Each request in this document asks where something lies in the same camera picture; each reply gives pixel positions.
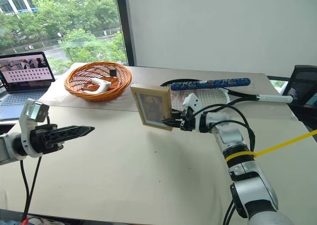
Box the black mesh office chair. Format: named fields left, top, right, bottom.
left=281, top=64, right=317, bottom=133

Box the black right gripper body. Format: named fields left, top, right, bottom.
left=178, top=107, right=197, bottom=132

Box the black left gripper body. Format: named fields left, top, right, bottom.
left=29, top=124, right=65, bottom=155

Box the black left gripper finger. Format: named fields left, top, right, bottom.
left=53, top=125, right=96, bottom=132
left=47, top=127, right=95, bottom=145

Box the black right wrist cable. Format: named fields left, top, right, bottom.
left=192, top=103, right=256, bottom=159

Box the yellow strap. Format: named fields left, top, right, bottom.
left=224, top=129, right=317, bottom=162

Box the orange woven basket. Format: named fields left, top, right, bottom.
left=64, top=61, right=133, bottom=103

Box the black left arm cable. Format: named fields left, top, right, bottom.
left=20, top=157, right=43, bottom=222

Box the open grey laptop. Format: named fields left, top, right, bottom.
left=0, top=51, right=56, bottom=122

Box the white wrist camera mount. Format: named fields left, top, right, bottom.
left=182, top=93, right=207, bottom=114
left=18, top=98, right=50, bottom=159

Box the dark window frame post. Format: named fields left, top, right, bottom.
left=114, top=0, right=136, bottom=67

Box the black right shoulder cable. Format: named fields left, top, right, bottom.
left=222, top=199, right=236, bottom=225

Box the wooden picture frame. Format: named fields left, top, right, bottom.
left=130, top=83, right=173, bottom=132

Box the black and white racket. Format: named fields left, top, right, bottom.
left=160, top=78, right=294, bottom=112

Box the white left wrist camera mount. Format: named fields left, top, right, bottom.
left=18, top=98, right=50, bottom=159

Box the blue patterned tube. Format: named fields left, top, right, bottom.
left=170, top=77, right=252, bottom=91

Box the white handle-shaped tool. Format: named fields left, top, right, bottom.
left=82, top=78, right=112, bottom=95

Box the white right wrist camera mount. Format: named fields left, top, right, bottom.
left=182, top=93, right=207, bottom=114

